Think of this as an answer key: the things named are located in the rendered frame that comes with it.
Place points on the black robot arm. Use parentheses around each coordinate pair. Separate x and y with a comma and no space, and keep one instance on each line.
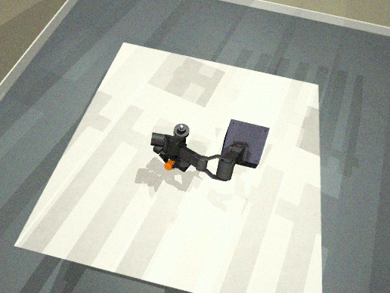
(174,145)

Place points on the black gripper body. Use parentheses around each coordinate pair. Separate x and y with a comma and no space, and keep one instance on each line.
(182,165)

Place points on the orange knob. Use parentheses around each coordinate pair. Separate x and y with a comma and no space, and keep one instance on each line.
(168,165)

